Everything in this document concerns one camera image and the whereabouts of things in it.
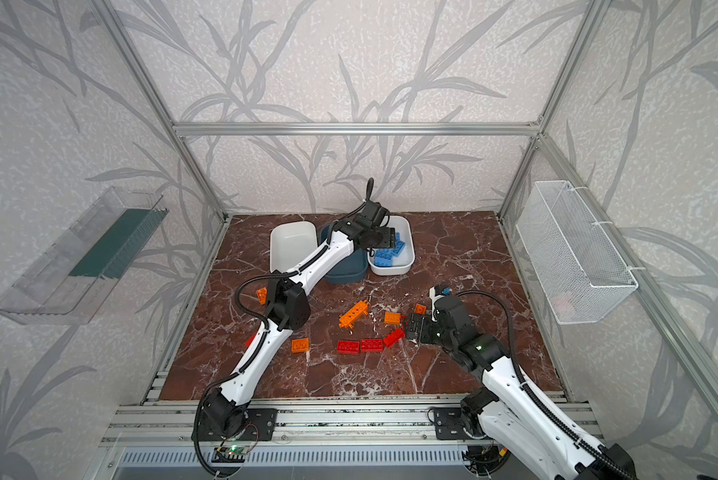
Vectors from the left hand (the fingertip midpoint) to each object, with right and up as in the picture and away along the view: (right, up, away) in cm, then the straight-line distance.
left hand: (393, 230), depth 100 cm
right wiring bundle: (+21, -58, -27) cm, 67 cm away
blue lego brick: (-3, -9, +5) cm, 11 cm away
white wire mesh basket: (+37, -10, -37) cm, 54 cm away
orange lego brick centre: (-1, -27, -9) cm, 29 cm away
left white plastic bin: (-38, -4, +9) cm, 39 cm away
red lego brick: (-14, -35, -13) cm, 40 cm away
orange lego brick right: (+8, -25, -6) cm, 27 cm away
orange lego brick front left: (-28, -34, -13) cm, 46 cm away
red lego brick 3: (-43, -33, -13) cm, 56 cm away
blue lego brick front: (+3, -5, +6) cm, 8 cm away
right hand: (+6, -23, -19) cm, 30 cm away
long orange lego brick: (-15, -28, -9) cm, 33 cm away
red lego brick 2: (-7, -34, -13) cm, 37 cm away
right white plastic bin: (+3, -12, +4) cm, 13 cm away
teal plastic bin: (-14, -13, -3) cm, 19 cm away
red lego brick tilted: (-1, -32, -14) cm, 34 cm away
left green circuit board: (-41, -55, -28) cm, 75 cm away
